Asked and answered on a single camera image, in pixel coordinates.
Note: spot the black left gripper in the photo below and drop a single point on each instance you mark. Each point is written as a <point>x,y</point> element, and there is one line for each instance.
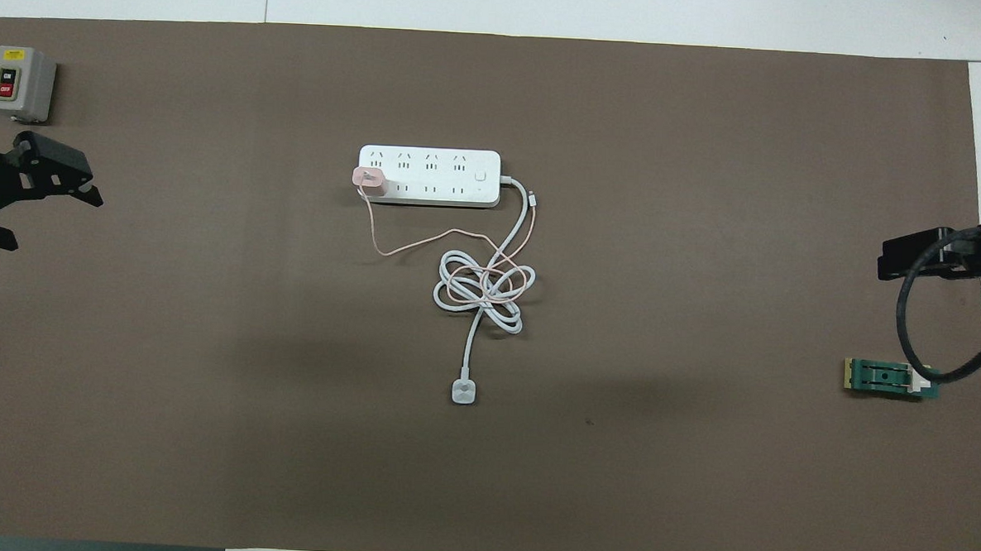
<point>23,168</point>

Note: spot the grey on-off switch box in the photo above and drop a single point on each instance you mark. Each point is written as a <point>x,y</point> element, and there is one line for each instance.
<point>19,81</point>

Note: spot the brown table mat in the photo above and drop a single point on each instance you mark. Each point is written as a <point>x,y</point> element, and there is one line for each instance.
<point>204,379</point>

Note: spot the white power strip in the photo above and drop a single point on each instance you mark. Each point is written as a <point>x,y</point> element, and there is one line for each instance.
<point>437,174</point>

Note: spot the pink charger plug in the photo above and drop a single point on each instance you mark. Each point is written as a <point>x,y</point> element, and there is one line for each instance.
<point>370,179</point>

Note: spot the green knife switch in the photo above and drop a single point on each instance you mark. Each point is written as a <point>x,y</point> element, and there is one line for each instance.
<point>879,377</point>

